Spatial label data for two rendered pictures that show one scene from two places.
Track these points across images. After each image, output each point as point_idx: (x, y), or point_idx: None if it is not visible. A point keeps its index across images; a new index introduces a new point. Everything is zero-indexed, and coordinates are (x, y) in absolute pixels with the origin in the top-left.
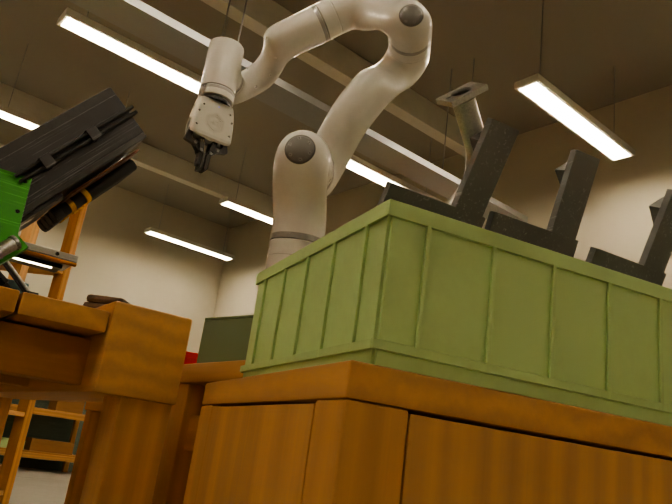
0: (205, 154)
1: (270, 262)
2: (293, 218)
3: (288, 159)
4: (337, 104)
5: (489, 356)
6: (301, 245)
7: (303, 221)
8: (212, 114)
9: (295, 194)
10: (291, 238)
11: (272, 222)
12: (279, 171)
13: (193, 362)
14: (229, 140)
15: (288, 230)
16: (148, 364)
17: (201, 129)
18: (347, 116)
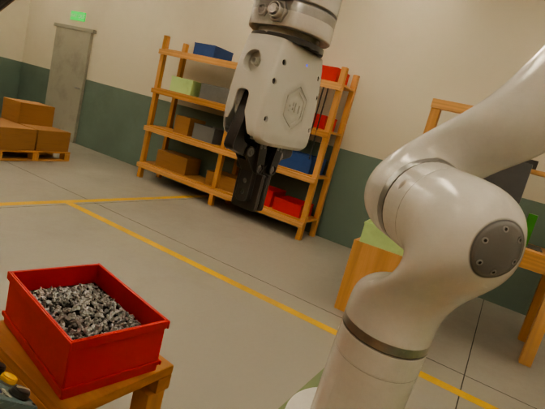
0: (264, 178)
1: (356, 382)
2: (417, 330)
3: (471, 269)
4: (534, 109)
5: None
6: (415, 368)
7: (429, 333)
8: (293, 88)
9: (439, 303)
10: (405, 360)
11: (361, 305)
12: (437, 277)
13: (143, 336)
14: (307, 139)
15: (403, 347)
16: None
17: (272, 132)
18: (544, 139)
